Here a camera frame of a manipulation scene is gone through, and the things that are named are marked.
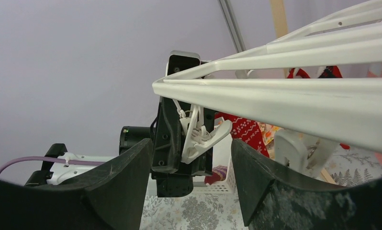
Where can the white clip sock hanger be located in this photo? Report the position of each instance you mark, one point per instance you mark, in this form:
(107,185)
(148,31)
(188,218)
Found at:
(347,111)

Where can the orange floral cloth bundle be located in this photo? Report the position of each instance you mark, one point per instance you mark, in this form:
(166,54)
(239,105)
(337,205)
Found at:
(268,131)

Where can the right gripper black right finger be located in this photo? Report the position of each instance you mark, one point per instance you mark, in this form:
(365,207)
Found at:
(324,206)

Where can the red patterned sock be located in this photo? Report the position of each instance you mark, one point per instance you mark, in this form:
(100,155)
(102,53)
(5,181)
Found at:
(246,130)

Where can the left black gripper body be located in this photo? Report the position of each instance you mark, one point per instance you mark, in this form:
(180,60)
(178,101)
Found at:
(169,177)

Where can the pink brown sock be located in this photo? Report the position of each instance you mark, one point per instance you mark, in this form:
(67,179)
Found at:
(219,173)

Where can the wooden drying rack frame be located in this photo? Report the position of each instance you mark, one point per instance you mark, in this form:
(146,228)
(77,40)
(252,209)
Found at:
(279,17)

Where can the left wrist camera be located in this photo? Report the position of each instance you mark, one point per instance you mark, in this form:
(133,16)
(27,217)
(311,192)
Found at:
(183,60)

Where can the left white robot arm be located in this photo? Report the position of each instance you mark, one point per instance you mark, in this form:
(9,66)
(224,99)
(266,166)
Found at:
(129,136)

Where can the red santa sock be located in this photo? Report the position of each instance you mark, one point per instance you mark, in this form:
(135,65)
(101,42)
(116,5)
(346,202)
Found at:
(322,72)

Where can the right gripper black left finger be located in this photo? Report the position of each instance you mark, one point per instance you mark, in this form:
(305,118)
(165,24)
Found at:
(108,197)

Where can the floral patterned mat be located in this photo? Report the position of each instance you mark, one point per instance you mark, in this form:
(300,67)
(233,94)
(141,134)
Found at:
(222,211)

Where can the white plastic basket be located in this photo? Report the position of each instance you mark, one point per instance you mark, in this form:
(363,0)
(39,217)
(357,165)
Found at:
(221,156)

